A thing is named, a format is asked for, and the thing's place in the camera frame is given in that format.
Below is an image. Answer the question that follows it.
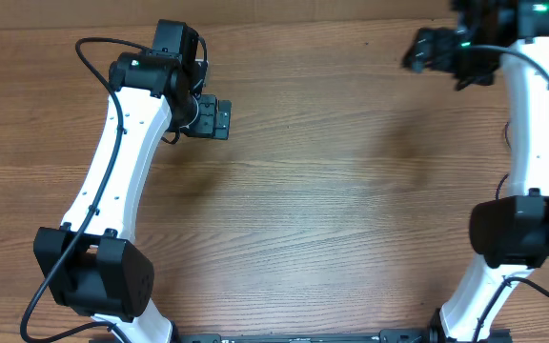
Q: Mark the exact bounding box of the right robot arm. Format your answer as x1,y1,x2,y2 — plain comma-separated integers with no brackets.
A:
396,0,549,342

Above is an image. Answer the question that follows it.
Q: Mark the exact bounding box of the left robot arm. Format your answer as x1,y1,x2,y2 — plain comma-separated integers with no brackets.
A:
33,19,232,342

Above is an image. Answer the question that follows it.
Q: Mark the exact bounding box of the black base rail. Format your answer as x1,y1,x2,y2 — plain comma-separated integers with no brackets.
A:
178,326,512,343

